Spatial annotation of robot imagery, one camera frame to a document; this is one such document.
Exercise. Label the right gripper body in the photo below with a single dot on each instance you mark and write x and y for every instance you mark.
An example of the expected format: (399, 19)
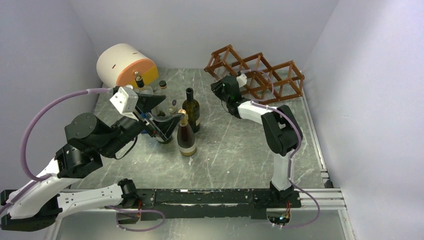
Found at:
(227, 101)

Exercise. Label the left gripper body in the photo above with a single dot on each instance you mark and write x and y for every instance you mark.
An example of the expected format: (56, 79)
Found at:
(147, 123)

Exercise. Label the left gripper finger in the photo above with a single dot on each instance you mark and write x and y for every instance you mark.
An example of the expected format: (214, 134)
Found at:
(147, 102)
(165, 125)

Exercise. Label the round clear glass bottle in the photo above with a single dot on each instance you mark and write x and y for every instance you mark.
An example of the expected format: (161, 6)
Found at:
(168, 106)

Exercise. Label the square clear whisky bottle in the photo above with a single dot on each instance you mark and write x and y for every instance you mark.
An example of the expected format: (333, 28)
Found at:
(142, 88)

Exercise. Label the dark bottle gold cap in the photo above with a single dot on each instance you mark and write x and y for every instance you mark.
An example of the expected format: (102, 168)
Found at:
(185, 136)

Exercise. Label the green wine bottle black cap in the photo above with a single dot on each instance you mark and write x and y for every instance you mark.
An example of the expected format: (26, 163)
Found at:
(192, 108)

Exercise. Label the green wine bottle silver cap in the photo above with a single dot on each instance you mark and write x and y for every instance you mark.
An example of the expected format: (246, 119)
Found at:
(164, 139)

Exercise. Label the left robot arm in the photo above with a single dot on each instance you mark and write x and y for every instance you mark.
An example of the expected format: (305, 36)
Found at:
(43, 201)

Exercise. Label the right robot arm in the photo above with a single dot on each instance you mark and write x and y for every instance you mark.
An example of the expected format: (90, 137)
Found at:
(282, 133)

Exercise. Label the wooden wine rack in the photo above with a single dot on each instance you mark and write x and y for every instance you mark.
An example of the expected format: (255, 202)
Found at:
(271, 83)

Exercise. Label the white orange bread box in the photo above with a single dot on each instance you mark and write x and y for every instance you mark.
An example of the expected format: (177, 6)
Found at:
(121, 64)

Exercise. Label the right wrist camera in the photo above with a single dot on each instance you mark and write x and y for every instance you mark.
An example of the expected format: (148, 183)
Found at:
(241, 80)

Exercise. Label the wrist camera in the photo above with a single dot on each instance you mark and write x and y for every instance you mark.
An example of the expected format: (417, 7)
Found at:
(124, 99)
(241, 80)

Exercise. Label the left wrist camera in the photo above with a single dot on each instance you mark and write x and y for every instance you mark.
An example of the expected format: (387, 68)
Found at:
(124, 99)

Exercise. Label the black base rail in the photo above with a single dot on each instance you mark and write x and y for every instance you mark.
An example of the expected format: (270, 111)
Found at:
(216, 203)

